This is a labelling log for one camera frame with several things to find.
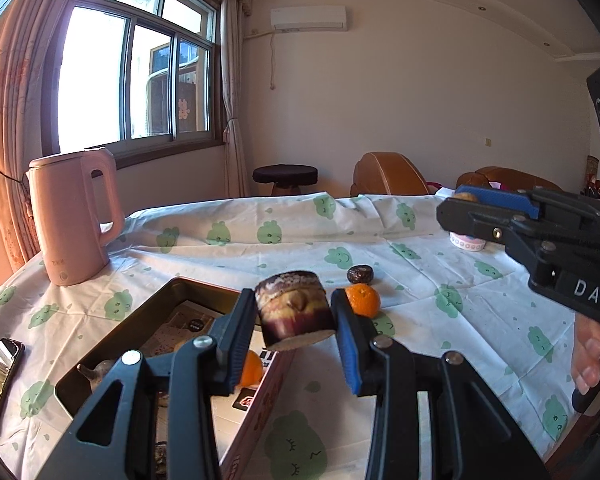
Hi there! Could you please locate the pink cartoon cup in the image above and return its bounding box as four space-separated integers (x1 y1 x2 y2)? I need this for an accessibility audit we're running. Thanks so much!
449 231 487 252

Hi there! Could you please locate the pink electric kettle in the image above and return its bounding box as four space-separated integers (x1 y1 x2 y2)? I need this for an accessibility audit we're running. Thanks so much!
26 146 126 287

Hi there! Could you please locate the purple sugarcane piece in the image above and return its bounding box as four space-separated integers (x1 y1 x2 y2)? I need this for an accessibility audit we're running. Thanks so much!
254 270 337 352

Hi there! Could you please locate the brown water chestnut bulb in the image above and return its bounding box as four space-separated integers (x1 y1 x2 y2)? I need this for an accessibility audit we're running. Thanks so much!
76 359 118 391

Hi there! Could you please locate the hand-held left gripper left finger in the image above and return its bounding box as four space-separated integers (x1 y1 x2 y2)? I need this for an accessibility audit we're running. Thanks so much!
52 289 257 480

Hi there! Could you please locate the black round stool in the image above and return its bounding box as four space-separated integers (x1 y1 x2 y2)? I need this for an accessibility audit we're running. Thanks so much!
252 164 318 197

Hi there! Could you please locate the brown leather sofa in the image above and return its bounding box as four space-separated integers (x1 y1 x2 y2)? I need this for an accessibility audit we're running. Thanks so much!
455 166 563 193

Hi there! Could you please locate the printed paper leaflet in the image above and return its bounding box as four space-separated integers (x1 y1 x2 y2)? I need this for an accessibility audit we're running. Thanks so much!
140 300 231 361

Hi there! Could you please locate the pink patterned curtain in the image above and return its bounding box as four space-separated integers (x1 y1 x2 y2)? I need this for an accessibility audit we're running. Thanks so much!
0 0 76 271

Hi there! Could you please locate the white air conditioner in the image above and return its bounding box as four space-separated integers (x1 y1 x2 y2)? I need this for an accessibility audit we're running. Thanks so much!
270 6 348 32

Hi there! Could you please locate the beige curtain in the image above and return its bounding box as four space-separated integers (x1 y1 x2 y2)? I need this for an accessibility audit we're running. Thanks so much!
219 0 253 198

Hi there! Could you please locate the sliding glass window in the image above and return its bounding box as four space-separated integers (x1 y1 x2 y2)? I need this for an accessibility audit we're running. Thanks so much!
55 0 223 166

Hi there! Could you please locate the large orange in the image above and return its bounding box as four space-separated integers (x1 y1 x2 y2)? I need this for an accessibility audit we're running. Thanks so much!
237 350 264 387

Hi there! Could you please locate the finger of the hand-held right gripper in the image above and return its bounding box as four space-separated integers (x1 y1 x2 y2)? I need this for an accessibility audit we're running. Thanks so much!
454 185 600 236
436 197 561 277

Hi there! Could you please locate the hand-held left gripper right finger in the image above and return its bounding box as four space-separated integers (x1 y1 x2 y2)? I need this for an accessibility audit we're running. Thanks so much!
330 289 551 480

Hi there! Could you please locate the pink tin box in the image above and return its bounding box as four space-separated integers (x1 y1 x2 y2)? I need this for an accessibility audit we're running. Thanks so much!
54 276 297 480

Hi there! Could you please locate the air conditioner cable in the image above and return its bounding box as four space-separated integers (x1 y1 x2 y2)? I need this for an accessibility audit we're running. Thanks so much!
267 32 277 92

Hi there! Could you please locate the white green-print tablecloth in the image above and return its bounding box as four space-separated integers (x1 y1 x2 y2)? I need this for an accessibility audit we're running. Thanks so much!
0 191 600 480

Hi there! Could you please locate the dark dried date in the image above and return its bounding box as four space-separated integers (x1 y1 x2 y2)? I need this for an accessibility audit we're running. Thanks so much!
346 265 377 285

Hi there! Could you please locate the person's right hand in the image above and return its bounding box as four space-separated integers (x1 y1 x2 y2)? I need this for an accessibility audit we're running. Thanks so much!
570 312 600 396

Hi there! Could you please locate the mandarin with green stem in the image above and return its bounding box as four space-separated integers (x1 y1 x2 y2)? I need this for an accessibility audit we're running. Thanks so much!
343 283 382 318

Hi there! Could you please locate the brown leather chair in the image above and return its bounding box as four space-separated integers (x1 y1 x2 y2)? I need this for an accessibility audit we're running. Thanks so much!
351 151 431 197

